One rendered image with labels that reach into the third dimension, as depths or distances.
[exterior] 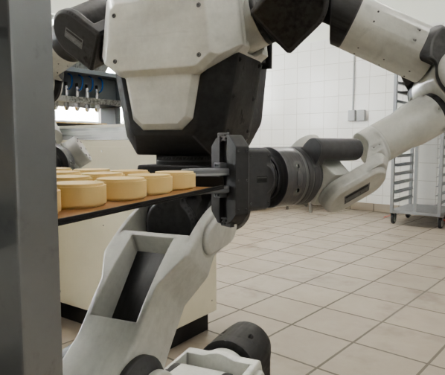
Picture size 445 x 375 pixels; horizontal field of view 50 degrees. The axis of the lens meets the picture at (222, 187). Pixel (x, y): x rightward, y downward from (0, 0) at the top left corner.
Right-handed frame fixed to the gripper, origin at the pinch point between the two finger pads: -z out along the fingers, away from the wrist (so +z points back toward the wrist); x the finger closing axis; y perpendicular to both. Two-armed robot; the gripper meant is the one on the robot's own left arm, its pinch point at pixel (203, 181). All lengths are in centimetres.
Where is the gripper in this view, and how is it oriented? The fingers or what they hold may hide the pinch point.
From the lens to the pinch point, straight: 62.7
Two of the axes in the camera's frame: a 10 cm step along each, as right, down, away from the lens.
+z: 8.0, -0.5, 5.9
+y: 5.9, 0.7, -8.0
